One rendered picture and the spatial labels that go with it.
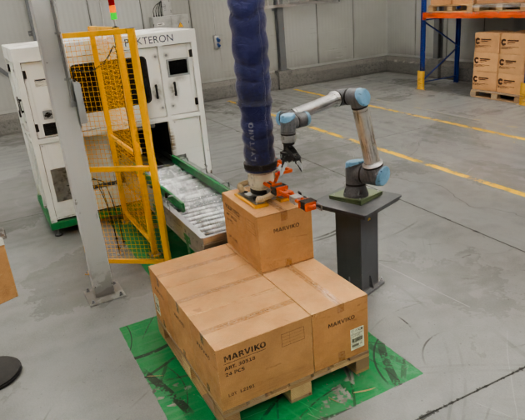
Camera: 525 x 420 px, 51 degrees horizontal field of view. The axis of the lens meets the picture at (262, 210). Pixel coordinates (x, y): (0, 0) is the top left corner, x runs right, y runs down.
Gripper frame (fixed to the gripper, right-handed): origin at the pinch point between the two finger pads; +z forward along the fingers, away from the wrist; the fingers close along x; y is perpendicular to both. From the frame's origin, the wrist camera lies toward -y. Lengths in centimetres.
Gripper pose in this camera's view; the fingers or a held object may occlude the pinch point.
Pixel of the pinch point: (292, 174)
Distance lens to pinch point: 340.1
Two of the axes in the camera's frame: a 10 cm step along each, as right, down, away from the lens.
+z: 0.7, 9.3, 3.5
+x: -8.9, 2.2, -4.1
